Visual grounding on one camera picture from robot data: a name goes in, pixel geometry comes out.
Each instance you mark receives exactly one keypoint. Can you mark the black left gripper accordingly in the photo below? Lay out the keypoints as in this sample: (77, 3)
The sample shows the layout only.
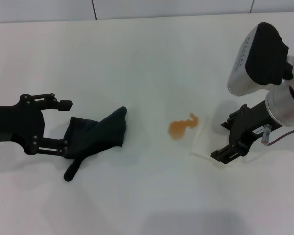
(14, 122)

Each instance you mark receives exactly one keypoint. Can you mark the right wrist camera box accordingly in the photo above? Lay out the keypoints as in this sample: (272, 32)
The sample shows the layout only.
(262, 58)

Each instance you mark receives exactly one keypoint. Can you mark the dark rag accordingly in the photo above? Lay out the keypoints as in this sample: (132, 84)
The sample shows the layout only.
(100, 132)

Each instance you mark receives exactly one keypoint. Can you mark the orange liquid stain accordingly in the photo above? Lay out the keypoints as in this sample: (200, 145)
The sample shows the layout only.
(178, 128)

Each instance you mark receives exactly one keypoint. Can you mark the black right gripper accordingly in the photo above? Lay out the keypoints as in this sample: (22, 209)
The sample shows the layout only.
(252, 122)

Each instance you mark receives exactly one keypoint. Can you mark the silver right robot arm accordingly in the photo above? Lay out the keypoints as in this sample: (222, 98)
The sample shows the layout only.
(284, 105)

